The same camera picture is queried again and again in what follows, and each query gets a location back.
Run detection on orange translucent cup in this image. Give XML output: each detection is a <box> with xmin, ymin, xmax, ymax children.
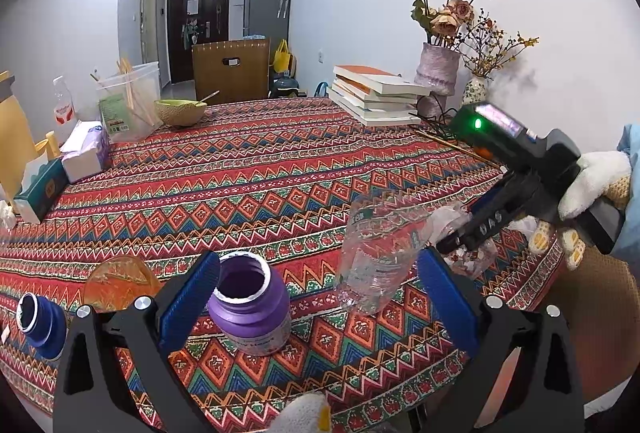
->
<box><xmin>81</xmin><ymin>255</ymin><xmax>162</xmax><ymax>313</ymax></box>

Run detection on clear ribbed plastic cup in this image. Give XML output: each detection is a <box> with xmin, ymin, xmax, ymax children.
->
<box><xmin>334</xmin><ymin>189</ymin><xmax>430</xmax><ymax>316</ymax></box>

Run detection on white gloved right hand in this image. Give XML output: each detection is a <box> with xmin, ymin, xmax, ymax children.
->
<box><xmin>528</xmin><ymin>151</ymin><xmax>639</xmax><ymax>271</ymax></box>

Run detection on white gloved left hand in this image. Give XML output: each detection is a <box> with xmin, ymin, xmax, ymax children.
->
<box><xmin>267</xmin><ymin>393</ymin><xmax>332</xmax><ymax>433</ymax></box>

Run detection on blue open pill bottle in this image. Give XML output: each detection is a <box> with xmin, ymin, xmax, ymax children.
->
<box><xmin>15</xmin><ymin>292</ymin><xmax>67</xmax><ymax>361</ymax></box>

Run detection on small floral white vase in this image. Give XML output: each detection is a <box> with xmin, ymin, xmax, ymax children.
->
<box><xmin>461</xmin><ymin>75</ymin><xmax>488</xmax><ymax>104</ymax></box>

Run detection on dried yellow berry branches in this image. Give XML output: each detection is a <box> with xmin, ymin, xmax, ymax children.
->
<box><xmin>454</xmin><ymin>9</ymin><xmax>539</xmax><ymax>78</ymax></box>

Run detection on pink ceramic flower vase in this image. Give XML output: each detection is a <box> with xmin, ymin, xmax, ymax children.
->
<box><xmin>414</xmin><ymin>42</ymin><xmax>460</xmax><ymax>97</ymax></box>

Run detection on purple open pill bottle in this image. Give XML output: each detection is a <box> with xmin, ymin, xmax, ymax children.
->
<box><xmin>207</xmin><ymin>251</ymin><xmax>291</xmax><ymax>357</ymax></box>

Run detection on stack of books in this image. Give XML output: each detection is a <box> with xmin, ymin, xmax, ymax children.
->
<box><xmin>328</xmin><ymin>64</ymin><xmax>432</xmax><ymax>127</ymax></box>

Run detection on teal tissue box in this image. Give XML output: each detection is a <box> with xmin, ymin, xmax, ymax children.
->
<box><xmin>14</xmin><ymin>158</ymin><xmax>68</xmax><ymax>225</ymax></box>

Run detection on patterned red tablecloth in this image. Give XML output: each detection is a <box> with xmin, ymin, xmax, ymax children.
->
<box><xmin>0</xmin><ymin>96</ymin><xmax>566</xmax><ymax>433</ymax></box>

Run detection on white tissue pack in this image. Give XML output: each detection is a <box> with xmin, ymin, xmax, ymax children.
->
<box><xmin>61</xmin><ymin>121</ymin><xmax>110</xmax><ymax>184</ymax></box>

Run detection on yellow wooden chair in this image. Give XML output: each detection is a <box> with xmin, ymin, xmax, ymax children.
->
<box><xmin>0</xmin><ymin>71</ymin><xmax>61</xmax><ymax>204</ymax></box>

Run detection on yellow tote bag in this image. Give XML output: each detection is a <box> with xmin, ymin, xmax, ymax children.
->
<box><xmin>271</xmin><ymin>40</ymin><xmax>292</xmax><ymax>73</ymax></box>

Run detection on clear plastic water bottle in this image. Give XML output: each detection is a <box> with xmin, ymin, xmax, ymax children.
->
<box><xmin>52</xmin><ymin>75</ymin><xmax>76</xmax><ymax>125</ymax></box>

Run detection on green yellow bowl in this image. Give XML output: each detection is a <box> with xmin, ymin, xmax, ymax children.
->
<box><xmin>154</xmin><ymin>99</ymin><xmax>208</xmax><ymax>127</ymax></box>

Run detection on clear plastic storage container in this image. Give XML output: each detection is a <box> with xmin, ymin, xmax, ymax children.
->
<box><xmin>96</xmin><ymin>61</ymin><xmax>162</xmax><ymax>144</ymax></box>

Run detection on wooden chair far end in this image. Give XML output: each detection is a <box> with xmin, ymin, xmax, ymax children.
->
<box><xmin>192</xmin><ymin>38</ymin><xmax>270</xmax><ymax>104</ymax></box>

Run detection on grey refrigerator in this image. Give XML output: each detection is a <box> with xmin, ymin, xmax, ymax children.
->
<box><xmin>243</xmin><ymin>0</ymin><xmax>288</xmax><ymax>59</ymax></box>

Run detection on dark entrance door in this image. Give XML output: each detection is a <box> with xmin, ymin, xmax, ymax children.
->
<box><xmin>167</xmin><ymin>0</ymin><xmax>229</xmax><ymax>83</ymax></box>

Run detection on black cable bundle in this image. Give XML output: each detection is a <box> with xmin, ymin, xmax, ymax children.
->
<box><xmin>406</xmin><ymin>95</ymin><xmax>459</xmax><ymax>140</ymax></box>

